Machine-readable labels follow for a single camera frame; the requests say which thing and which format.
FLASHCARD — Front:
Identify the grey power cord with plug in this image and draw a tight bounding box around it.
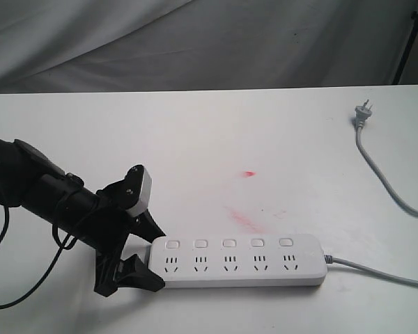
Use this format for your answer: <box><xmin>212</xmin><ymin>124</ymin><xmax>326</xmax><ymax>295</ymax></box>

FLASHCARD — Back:
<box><xmin>322</xmin><ymin>97</ymin><xmax>418</xmax><ymax>290</ymax></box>

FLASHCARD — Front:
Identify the black stand in background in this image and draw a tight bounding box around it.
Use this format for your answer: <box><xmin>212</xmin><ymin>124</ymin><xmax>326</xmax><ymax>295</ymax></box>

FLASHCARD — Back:
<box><xmin>391</xmin><ymin>7</ymin><xmax>418</xmax><ymax>85</ymax></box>

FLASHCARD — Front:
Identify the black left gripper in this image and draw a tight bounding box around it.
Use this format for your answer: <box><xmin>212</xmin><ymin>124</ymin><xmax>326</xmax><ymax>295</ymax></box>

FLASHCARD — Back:
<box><xmin>80</xmin><ymin>165</ymin><xmax>166</xmax><ymax>297</ymax></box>

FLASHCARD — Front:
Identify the white five-socket power strip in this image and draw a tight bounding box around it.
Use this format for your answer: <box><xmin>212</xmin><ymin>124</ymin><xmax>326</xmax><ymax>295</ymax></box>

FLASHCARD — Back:
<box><xmin>148</xmin><ymin>234</ymin><xmax>327</xmax><ymax>289</ymax></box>

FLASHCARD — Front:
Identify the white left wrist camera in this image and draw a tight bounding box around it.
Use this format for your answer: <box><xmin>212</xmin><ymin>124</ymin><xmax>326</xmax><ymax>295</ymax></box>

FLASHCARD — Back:
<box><xmin>126</xmin><ymin>165</ymin><xmax>152</xmax><ymax>217</ymax></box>

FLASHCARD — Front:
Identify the grey backdrop cloth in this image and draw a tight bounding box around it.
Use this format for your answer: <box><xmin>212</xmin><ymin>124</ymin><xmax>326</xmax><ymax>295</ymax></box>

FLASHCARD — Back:
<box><xmin>0</xmin><ymin>1</ymin><xmax>418</xmax><ymax>93</ymax></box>

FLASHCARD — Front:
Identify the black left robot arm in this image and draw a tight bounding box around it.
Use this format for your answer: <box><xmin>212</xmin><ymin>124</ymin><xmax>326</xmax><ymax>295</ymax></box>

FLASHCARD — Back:
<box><xmin>0</xmin><ymin>139</ymin><xmax>165</xmax><ymax>296</ymax></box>

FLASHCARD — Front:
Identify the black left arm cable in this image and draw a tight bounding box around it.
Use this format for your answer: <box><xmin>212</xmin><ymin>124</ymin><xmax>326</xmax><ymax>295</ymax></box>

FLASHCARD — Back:
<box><xmin>0</xmin><ymin>173</ymin><xmax>102</xmax><ymax>310</ymax></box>

